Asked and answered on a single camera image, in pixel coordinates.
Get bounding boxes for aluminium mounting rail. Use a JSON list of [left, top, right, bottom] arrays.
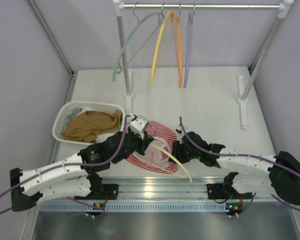
[[49, 176, 300, 202]]

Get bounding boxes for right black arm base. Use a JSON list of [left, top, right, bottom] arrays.
[[206, 183, 253, 203]]

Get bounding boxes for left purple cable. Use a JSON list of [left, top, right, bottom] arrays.
[[0, 114, 132, 216]]

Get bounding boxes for cream hanger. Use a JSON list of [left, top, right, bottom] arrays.
[[150, 142, 193, 182]]

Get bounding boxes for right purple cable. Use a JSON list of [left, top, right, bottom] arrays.
[[178, 116, 300, 215]]

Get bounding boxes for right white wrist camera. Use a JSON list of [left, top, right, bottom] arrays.
[[174, 127, 188, 141]]

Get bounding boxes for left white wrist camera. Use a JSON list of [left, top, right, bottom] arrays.
[[128, 115, 150, 140]]

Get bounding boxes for orange hanger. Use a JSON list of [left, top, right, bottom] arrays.
[[170, 12, 183, 88]]

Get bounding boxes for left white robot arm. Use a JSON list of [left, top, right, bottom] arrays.
[[10, 130, 154, 212]]

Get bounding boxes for tan brown garment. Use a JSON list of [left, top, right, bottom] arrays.
[[61, 110, 122, 143]]

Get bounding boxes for green hanger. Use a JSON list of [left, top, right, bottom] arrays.
[[111, 8, 166, 82]]

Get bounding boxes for white slotted cable duct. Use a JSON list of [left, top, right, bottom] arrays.
[[40, 201, 229, 213]]

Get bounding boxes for red white striped tank top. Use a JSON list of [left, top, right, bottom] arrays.
[[126, 120, 179, 174]]

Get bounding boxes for yellow hanger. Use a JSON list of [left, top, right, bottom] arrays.
[[150, 11, 173, 87]]

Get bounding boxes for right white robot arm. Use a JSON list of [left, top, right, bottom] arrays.
[[172, 131, 300, 206]]

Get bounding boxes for white plastic laundry basket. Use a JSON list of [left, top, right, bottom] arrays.
[[52, 101, 126, 146]]

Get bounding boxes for purple cable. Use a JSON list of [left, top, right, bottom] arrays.
[[0, 114, 132, 216], [178, 116, 300, 215]]

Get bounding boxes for purple hanger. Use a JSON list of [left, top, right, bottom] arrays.
[[183, 12, 194, 89]]

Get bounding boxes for silver clothes rack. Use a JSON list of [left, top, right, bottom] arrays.
[[111, 0, 295, 130]]

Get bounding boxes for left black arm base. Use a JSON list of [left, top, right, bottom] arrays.
[[88, 184, 119, 200]]

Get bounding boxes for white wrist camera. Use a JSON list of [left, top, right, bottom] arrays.
[[128, 115, 150, 140], [174, 127, 188, 141]]

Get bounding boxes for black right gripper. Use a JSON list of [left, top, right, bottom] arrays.
[[169, 140, 202, 164]]

